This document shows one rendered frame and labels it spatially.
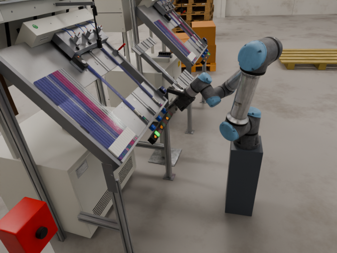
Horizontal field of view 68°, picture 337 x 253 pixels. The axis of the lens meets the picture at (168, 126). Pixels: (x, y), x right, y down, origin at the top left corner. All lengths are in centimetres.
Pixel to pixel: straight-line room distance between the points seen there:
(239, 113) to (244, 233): 84
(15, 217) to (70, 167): 47
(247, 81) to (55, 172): 106
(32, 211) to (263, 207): 149
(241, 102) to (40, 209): 96
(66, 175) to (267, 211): 134
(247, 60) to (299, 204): 125
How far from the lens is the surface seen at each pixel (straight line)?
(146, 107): 151
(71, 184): 145
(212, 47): 429
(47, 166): 147
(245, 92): 123
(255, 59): 113
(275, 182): 219
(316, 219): 203
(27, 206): 105
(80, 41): 149
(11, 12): 134
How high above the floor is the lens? 145
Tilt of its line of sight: 32 degrees down
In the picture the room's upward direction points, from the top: 3 degrees counter-clockwise
